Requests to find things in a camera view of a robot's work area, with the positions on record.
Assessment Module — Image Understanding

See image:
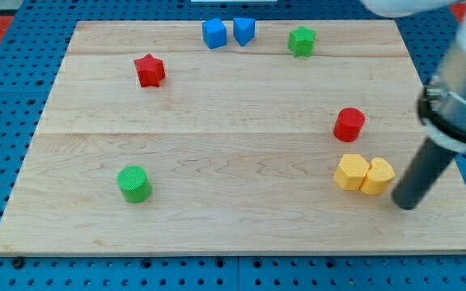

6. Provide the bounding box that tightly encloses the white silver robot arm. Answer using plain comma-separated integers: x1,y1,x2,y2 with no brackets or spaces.
418,17,466,153

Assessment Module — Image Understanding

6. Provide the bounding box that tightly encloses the red star block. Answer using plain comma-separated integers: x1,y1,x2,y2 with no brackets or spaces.
133,53,165,87

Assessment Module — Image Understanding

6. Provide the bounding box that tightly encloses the green star block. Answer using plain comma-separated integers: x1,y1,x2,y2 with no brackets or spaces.
287,26,316,57

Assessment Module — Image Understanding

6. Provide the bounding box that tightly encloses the light wooden board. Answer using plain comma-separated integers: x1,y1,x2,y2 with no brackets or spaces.
0,20,466,257

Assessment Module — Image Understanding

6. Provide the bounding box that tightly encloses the green cylinder block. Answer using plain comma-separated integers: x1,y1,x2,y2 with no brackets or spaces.
116,165,151,203

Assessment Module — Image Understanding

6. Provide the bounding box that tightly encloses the blue cube block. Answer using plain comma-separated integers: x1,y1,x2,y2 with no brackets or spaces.
201,18,227,49

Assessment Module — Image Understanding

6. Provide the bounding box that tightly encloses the blue triangle block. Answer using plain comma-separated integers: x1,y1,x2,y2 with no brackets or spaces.
233,18,256,46

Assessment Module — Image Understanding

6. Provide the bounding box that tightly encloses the red cylinder block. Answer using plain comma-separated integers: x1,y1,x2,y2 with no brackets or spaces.
333,108,366,142

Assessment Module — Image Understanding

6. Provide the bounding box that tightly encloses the yellow hexagon block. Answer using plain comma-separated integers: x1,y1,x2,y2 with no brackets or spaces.
333,154,370,191

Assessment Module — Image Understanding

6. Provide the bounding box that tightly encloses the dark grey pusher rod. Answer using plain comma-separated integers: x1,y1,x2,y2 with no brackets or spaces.
392,138,456,210

